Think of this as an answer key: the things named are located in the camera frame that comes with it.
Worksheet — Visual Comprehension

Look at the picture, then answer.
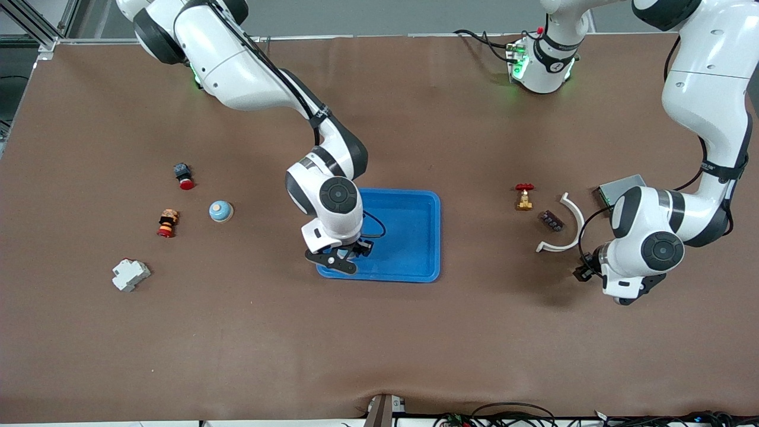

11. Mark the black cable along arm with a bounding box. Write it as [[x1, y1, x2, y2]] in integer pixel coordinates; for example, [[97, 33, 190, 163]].
[[208, 0, 387, 239], [578, 36, 754, 265]]

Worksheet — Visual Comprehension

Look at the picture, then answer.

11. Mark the brown table mat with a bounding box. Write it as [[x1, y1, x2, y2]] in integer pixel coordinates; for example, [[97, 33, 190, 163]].
[[0, 33, 759, 423]]

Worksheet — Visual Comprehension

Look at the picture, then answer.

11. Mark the white curved pipe clamp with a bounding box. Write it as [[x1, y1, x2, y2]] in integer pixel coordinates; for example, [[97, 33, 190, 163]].
[[535, 192, 586, 253]]

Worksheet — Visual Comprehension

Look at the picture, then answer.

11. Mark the blue plastic tray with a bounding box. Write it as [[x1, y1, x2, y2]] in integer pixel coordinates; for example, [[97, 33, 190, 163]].
[[316, 189, 441, 283]]

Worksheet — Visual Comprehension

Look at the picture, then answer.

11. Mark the black cable loop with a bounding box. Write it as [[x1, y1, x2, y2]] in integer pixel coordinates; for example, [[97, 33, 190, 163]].
[[436, 402, 558, 427]]

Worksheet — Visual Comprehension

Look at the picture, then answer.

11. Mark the black cable bundle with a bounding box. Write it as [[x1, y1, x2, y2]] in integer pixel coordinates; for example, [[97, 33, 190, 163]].
[[593, 409, 759, 427]]

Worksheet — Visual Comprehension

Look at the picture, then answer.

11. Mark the black cable to connector box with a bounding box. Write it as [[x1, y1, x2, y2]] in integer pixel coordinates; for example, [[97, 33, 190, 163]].
[[454, 28, 512, 63]]

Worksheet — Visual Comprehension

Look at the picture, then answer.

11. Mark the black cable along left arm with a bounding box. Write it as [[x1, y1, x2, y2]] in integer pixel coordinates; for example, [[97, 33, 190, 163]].
[[578, 36, 754, 265]]

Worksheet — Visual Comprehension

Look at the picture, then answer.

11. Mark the black cable along right arm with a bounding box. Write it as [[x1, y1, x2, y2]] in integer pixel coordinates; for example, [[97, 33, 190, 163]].
[[208, 0, 387, 239]]

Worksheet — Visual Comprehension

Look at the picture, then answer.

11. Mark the grey metal camera post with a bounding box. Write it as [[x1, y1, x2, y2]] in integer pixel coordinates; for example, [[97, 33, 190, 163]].
[[365, 394, 407, 427]]

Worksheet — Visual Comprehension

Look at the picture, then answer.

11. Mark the silver metal plate module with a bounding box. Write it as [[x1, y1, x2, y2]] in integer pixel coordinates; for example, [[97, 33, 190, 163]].
[[596, 174, 647, 205]]

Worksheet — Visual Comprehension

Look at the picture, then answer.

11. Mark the white circuit breaker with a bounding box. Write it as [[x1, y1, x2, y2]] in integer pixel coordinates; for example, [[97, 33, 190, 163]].
[[112, 259, 151, 292]]

